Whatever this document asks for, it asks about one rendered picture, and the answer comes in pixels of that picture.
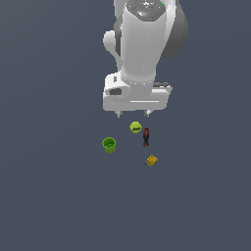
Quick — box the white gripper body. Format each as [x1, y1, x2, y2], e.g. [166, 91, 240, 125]
[102, 73, 174, 112]

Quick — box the yellow-green tennis ball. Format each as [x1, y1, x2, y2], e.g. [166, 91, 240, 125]
[129, 121, 143, 134]

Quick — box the green plastic cup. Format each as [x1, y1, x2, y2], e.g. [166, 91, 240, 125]
[101, 136, 118, 154]

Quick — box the small yellow block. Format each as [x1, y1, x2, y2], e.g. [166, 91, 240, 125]
[146, 154, 159, 167]

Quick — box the red black handled screwdriver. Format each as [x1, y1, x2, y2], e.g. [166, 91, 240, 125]
[142, 126, 150, 166]

